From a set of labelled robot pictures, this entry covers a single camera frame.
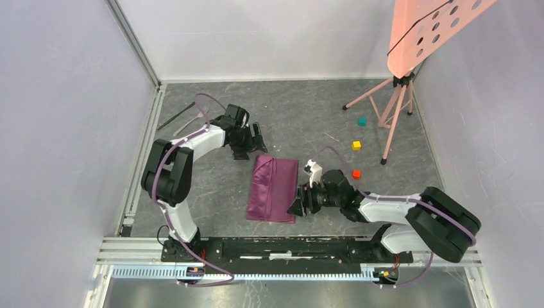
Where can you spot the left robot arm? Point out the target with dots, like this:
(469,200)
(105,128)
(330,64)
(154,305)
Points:
(167,176)

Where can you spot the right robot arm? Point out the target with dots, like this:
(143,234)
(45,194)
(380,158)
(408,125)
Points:
(430,220)

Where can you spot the purple cloth napkin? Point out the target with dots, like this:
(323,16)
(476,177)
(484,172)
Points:
(272,189)

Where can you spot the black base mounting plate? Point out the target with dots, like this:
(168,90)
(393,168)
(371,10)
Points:
(293,255)

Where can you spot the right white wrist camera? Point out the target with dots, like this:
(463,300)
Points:
(314,171)

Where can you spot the black knife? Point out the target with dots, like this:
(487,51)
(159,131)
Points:
(171,119)

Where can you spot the pink music stand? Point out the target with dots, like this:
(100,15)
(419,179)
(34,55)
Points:
(419,28)

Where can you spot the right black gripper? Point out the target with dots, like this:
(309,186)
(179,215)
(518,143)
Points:
(305,199)

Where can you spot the aluminium frame rail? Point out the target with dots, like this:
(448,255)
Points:
(132,194)

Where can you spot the silver fork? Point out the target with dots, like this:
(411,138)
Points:
(183,127)

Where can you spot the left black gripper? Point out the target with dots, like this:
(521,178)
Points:
(254,143)

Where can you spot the red orange cube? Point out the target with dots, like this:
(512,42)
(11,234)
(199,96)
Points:
(356,174)

